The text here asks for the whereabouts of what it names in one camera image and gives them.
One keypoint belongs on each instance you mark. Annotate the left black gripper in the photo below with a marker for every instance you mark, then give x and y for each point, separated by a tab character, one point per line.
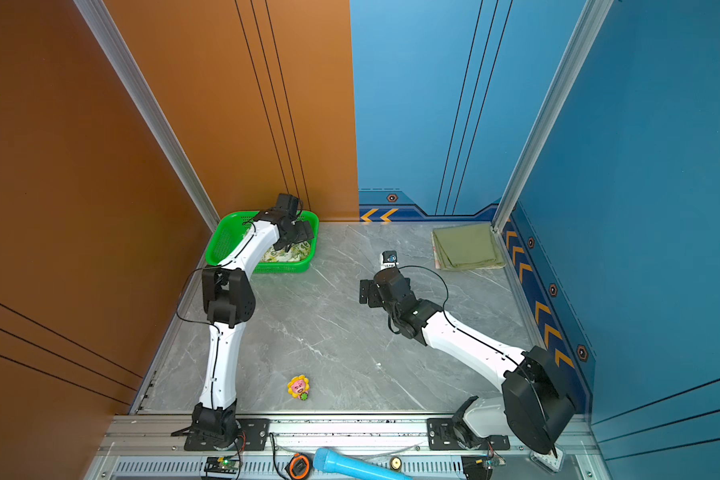
304	233

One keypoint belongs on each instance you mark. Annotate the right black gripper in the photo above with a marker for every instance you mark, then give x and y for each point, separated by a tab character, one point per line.
373	287

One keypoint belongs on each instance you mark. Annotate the yellow green patterned skirt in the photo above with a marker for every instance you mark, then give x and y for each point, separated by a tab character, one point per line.
293	253

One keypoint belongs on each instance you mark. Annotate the green plastic basket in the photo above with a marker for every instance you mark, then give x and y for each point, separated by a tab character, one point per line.
233	228

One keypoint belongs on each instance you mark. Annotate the olive green skirt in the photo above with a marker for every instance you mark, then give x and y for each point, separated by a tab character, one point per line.
478	233

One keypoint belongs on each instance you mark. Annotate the pastel floral skirt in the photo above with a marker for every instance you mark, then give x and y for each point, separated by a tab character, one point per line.
469	256

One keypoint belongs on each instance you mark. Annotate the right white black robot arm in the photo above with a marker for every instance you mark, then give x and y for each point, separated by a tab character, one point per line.
536	404

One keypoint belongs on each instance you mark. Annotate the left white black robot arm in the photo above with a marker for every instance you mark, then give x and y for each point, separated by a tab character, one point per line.
238	245

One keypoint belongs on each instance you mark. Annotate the yellow flower toy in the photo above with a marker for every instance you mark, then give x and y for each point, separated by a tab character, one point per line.
299	387

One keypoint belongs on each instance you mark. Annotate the blue cylindrical flashlight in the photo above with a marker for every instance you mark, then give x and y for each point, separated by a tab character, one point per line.
329	461

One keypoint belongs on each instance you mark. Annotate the right green circuit board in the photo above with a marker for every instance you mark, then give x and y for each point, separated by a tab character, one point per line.
490	462

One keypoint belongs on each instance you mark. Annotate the green circuit board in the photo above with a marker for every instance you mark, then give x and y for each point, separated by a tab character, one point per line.
222	467
490	462

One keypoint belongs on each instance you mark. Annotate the orange black tape measure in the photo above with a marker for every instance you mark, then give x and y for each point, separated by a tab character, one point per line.
299	467

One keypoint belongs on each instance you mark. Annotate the small white alarm clock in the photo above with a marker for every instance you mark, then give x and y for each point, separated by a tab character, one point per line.
552	461

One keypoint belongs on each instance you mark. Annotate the left green circuit board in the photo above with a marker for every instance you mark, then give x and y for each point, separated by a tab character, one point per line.
222	467

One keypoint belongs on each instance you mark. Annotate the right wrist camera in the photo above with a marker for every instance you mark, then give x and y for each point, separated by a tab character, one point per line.
389	259

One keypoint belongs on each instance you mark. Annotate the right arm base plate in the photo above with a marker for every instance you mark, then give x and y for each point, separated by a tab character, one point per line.
442	435

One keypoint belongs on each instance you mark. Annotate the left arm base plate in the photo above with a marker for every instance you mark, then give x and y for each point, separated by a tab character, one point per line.
250	435

